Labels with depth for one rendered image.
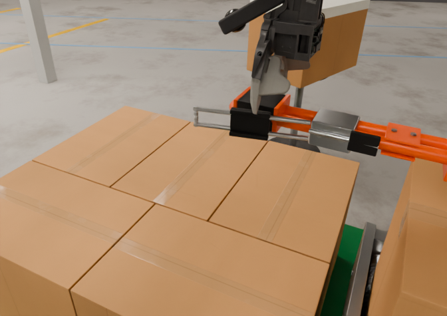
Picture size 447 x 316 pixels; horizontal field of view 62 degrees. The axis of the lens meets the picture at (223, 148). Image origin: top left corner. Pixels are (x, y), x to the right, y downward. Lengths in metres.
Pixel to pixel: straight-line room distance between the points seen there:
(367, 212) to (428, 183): 1.47
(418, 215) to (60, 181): 1.19
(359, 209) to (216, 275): 1.36
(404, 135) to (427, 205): 0.17
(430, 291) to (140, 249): 0.80
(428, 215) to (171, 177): 0.95
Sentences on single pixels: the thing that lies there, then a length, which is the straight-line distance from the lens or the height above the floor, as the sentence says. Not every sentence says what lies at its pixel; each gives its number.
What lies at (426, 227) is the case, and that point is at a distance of 0.71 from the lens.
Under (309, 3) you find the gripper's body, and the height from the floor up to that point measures 1.28.
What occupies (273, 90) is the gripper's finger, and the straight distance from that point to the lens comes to 0.58.
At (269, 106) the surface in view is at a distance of 0.65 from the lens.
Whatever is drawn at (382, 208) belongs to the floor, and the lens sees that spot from 2.35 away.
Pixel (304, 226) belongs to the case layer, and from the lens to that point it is 1.25.
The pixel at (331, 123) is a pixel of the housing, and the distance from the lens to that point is 0.64.
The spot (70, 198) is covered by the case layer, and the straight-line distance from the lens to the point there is 1.41.
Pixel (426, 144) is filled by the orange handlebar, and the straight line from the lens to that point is 0.67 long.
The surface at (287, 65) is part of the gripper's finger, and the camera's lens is 0.70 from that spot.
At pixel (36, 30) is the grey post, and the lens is 3.94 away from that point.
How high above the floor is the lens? 1.37
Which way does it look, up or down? 31 degrees down
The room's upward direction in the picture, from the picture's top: 2 degrees clockwise
